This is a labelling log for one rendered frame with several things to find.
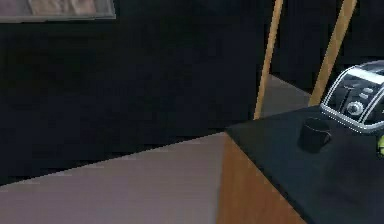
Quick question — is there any grey framed wall picture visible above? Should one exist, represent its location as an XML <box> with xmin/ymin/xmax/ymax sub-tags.
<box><xmin>0</xmin><ymin>0</ymin><xmax>117</xmax><ymax>24</ymax></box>

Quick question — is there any wooden counter with black top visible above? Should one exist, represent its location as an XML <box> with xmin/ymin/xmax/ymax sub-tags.
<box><xmin>215</xmin><ymin>105</ymin><xmax>384</xmax><ymax>224</ymax></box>

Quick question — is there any black and silver toaster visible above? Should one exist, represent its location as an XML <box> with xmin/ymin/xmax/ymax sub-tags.
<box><xmin>319</xmin><ymin>60</ymin><xmax>384</xmax><ymax>135</ymax></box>

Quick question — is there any green round fruit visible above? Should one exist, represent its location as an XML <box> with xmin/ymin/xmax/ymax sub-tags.
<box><xmin>376</xmin><ymin>133</ymin><xmax>384</xmax><ymax>158</ymax></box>

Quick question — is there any black mug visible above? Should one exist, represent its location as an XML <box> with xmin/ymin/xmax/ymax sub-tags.
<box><xmin>298</xmin><ymin>117</ymin><xmax>333</xmax><ymax>154</ymax></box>

